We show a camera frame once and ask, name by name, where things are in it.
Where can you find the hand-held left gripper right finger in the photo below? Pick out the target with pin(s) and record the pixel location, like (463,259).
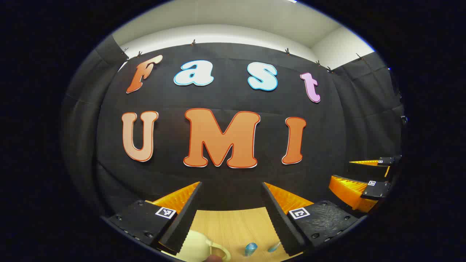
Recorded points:
(280,222)

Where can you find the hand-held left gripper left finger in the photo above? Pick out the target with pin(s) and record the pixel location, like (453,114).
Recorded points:
(184,222)

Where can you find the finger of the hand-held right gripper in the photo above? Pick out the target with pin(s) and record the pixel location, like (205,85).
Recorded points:
(367,169)
(349,191)

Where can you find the cream suitcase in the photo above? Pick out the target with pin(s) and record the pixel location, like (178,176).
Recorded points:
(194,243)

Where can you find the blue squeeze tube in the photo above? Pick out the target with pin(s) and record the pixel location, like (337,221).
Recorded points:
(273,248)

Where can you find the blue capped clear bottle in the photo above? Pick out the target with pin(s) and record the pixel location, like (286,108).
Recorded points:
(250,249)

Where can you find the black backdrop cloth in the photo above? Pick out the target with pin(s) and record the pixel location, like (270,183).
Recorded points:
(225,98)

